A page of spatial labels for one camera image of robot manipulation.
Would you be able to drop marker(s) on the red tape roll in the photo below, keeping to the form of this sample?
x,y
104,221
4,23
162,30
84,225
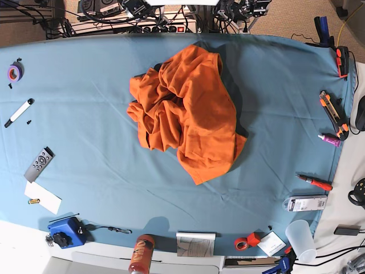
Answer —
x,y
241,244

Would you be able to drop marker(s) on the black power adapter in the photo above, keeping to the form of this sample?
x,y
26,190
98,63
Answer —
x,y
347,230

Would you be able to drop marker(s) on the red screwdriver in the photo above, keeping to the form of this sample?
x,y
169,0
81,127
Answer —
x,y
315,182

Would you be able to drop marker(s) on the black computer mouse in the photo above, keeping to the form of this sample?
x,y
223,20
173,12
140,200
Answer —
x,y
360,115

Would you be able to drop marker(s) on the blue box with knob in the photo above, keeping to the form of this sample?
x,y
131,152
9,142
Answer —
x,y
68,233

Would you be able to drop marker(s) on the small red cube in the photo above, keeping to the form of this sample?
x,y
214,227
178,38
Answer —
x,y
253,239

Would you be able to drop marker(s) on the blue table cloth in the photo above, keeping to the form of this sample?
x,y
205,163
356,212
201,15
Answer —
x,y
100,170

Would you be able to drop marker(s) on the orange drink bottle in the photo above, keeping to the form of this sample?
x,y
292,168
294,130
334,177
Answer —
x,y
142,255

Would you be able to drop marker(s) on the packaged bit set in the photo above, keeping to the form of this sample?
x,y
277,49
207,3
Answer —
x,y
305,203

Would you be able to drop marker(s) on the black power strip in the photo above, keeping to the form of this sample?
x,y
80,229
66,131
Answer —
x,y
164,29

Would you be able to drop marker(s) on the orange utility knife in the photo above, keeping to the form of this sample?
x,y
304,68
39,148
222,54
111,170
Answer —
x,y
339,122

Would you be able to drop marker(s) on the blue bar clamp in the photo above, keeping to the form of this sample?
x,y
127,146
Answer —
x,y
321,25

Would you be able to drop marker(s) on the purple glue tube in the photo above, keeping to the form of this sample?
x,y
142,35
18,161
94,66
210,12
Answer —
x,y
329,139

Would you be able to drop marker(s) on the white marker pen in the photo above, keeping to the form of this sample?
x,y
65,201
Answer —
x,y
19,112

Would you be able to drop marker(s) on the yellow AA battery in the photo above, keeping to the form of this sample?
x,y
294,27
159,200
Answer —
x,y
34,201

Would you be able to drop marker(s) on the grey remote control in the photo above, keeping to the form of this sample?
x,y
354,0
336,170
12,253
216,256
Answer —
x,y
39,164

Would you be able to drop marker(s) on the white card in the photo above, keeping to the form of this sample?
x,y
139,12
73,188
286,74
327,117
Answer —
x,y
271,244

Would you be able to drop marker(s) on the orange t-shirt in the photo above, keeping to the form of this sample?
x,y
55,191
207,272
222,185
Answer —
x,y
183,104

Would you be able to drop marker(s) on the orange black clamp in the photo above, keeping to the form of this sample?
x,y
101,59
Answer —
x,y
343,61

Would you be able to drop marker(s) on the translucent plastic cup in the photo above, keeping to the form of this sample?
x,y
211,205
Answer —
x,y
301,240

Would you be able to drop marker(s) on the grey notebook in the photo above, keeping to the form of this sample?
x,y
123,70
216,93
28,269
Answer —
x,y
194,244

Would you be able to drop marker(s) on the white paper sheet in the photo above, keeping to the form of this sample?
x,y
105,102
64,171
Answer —
x,y
47,199

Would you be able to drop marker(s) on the blue clamp at bottom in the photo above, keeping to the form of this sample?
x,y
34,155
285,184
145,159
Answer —
x,y
284,264

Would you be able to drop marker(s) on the purple tape roll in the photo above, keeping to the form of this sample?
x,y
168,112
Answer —
x,y
15,72

